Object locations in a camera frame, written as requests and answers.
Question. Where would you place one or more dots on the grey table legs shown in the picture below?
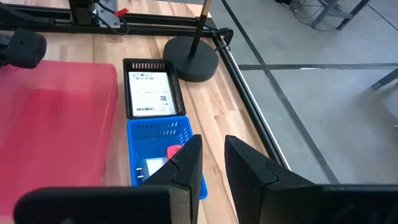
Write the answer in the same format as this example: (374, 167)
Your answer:
(329, 11)

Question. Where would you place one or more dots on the white rectangular card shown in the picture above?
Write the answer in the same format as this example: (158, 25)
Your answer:
(150, 93)

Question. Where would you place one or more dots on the black aluminium table frame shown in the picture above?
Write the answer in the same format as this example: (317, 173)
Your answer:
(248, 102)

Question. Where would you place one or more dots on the black clamp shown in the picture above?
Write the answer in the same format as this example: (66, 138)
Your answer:
(224, 32)

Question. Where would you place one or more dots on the red tag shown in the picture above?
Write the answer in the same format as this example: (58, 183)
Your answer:
(122, 12)

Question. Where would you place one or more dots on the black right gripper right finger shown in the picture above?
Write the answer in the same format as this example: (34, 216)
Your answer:
(248, 180)

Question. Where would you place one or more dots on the white globe table lamp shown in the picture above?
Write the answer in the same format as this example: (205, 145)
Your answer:
(191, 60)

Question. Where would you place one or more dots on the pink translucent plastic bin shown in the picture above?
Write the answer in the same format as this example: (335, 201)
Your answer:
(53, 124)

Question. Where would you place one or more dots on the black stand leg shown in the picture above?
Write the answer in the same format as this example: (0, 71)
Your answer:
(385, 79)

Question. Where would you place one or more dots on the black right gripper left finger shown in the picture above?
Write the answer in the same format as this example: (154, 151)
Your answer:
(183, 174)

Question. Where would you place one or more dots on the small pink cube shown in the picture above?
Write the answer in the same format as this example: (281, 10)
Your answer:
(173, 151)

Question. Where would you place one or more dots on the black plastic basket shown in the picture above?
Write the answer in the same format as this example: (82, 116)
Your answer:
(180, 93)

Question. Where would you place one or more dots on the blue plastic basket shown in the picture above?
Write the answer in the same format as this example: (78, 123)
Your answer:
(152, 137)

